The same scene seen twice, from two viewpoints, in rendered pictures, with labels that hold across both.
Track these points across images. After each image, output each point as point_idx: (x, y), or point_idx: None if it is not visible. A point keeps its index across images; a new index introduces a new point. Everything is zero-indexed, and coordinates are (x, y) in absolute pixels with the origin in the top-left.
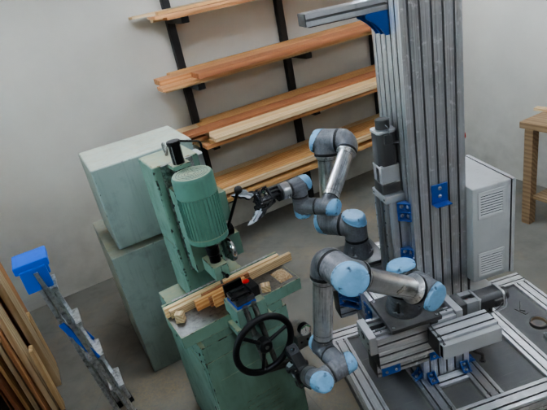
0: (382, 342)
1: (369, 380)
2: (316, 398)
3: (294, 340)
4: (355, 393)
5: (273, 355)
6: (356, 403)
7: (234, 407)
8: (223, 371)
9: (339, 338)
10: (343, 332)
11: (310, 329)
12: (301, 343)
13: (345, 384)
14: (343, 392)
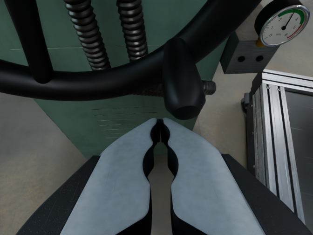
0: None
1: (292, 166)
2: (203, 127)
3: (226, 46)
4: (255, 161)
5: (134, 45)
6: (243, 160)
7: (64, 106)
8: (10, 26)
9: (273, 82)
10: (283, 78)
11: (296, 32)
12: (238, 62)
13: (242, 130)
14: (234, 138)
